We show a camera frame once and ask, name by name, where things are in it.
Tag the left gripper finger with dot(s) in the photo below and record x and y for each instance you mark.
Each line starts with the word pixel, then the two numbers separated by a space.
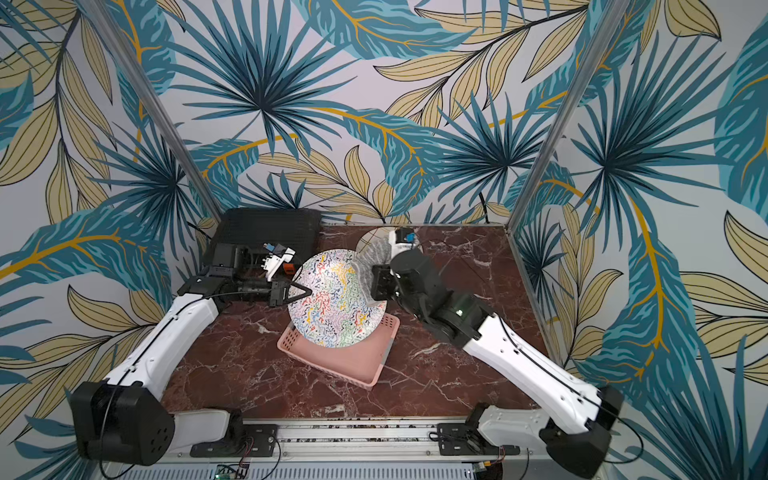
pixel 297 298
pixel 294 281

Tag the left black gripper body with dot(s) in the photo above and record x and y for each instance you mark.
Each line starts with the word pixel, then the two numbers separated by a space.
pixel 258 289

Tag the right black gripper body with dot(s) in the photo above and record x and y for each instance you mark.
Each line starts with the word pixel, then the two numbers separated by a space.
pixel 378 283

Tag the colourful squiggle pattern plate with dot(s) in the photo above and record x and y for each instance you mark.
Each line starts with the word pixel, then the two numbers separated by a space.
pixel 337 314

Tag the plaid striped white plate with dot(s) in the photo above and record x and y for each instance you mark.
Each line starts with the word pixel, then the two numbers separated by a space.
pixel 384 232

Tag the grey knitted dish cloth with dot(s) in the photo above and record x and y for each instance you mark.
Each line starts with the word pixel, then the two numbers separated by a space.
pixel 370 251

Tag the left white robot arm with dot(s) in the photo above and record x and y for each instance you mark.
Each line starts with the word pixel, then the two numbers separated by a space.
pixel 121 418

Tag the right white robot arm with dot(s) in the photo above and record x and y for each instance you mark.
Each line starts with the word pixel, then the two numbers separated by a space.
pixel 579 415

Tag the black plastic tool case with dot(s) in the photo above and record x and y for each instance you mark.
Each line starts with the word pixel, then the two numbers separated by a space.
pixel 297 229

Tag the pink perforated plastic basket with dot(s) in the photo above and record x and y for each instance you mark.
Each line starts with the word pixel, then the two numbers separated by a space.
pixel 360 364

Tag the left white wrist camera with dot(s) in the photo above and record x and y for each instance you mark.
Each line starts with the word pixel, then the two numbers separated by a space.
pixel 278 255

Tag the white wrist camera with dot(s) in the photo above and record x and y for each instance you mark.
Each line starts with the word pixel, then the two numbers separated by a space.
pixel 278 255
pixel 401 240

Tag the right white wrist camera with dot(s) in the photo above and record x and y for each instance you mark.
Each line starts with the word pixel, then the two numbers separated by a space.
pixel 401 240

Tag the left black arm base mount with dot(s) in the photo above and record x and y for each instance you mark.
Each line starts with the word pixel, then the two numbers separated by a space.
pixel 247 440

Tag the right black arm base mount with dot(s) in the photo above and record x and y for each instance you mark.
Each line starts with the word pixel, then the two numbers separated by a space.
pixel 459 439

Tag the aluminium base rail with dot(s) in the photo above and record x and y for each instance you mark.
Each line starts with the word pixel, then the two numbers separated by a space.
pixel 363 448

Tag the left aluminium corner post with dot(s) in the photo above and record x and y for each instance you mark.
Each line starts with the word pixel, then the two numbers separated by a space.
pixel 108 29

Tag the aluminium corner post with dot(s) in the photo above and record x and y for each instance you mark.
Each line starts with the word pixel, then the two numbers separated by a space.
pixel 108 29
pixel 599 43

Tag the right aluminium corner post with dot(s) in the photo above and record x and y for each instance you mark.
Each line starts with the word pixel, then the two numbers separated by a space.
pixel 599 43

